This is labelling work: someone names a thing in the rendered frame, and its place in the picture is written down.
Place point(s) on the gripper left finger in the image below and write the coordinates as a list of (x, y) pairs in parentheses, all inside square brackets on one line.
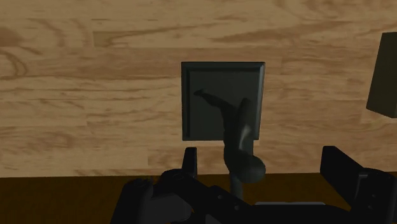
[(173, 192)]

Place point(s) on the dark rectangular block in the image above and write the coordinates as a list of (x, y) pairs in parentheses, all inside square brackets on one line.
[(384, 80)]

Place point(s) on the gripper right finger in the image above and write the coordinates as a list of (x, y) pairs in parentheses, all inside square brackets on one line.
[(369, 189)]

